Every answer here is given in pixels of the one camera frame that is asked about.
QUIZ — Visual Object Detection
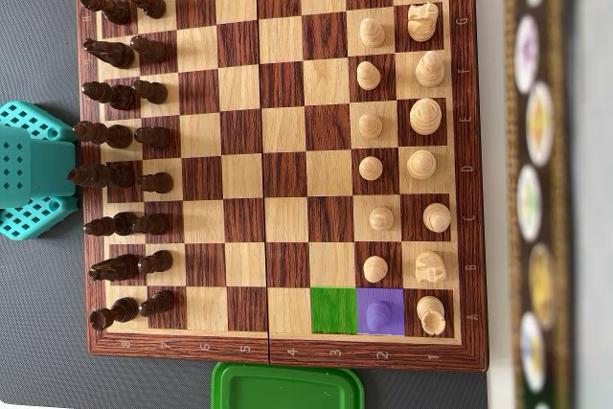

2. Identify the light wooden pawn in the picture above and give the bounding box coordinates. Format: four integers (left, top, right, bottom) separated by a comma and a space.
369, 206, 396, 233
362, 255, 388, 284
365, 301, 390, 333
357, 113, 383, 139
358, 17, 386, 50
356, 60, 382, 91
357, 155, 383, 181

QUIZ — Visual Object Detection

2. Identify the wooden chessboard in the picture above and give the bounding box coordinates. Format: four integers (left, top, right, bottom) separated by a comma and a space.
74, 0, 490, 373

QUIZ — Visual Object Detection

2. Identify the light wooden queen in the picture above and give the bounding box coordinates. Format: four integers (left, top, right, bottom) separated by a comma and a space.
406, 148, 438, 180

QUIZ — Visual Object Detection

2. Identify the light wooden king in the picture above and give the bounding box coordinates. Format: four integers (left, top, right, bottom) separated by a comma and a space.
409, 97, 443, 136

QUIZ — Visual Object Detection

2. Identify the light wooden bishop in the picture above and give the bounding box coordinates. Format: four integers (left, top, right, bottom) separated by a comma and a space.
414, 50, 446, 89
421, 202, 452, 234

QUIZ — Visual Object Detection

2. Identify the light wooden knight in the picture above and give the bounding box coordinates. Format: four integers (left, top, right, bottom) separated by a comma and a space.
406, 1, 441, 43
414, 249, 446, 284

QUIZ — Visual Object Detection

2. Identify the light wooden rook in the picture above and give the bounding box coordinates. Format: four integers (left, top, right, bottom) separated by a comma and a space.
415, 294, 447, 337

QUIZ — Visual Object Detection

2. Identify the dark wooden bishop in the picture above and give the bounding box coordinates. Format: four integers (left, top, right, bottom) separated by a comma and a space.
80, 81, 136, 111
83, 211, 138, 239

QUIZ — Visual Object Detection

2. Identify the dark wooden king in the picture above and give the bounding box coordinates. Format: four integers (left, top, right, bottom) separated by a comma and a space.
71, 121, 133, 150

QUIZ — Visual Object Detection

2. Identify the dark wooden queen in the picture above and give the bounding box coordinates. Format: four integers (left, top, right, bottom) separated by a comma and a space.
65, 163, 136, 190

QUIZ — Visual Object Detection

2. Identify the green plastic lid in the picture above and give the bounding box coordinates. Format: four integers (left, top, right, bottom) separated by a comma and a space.
210, 359, 366, 409

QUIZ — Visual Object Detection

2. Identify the dark wooden knight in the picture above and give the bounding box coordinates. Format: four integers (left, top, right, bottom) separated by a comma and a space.
88, 253, 143, 284
82, 37, 136, 70

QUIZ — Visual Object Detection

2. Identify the patterned strip with ovals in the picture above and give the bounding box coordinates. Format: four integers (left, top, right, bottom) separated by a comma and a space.
500, 0, 613, 409

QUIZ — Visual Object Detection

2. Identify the dark wooden rook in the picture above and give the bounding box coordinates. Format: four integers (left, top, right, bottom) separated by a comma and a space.
89, 297, 139, 332
79, 0, 131, 26

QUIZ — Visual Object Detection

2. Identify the dark grey mat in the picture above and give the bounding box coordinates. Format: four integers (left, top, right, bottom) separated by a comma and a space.
0, 0, 490, 409

